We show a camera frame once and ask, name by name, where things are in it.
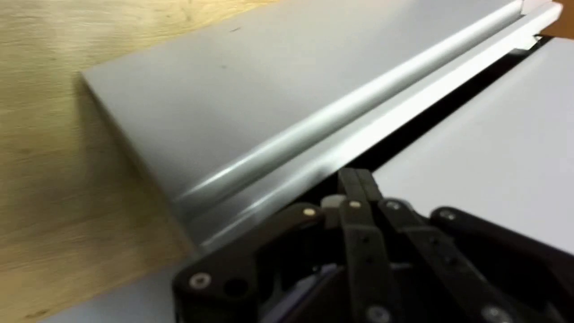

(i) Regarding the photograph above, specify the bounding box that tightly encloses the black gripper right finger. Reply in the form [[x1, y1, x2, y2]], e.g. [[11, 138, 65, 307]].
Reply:
[[339, 168, 574, 323]]

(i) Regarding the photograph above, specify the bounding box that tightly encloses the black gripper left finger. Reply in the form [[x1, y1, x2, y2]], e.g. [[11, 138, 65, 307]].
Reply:
[[172, 203, 325, 323]]

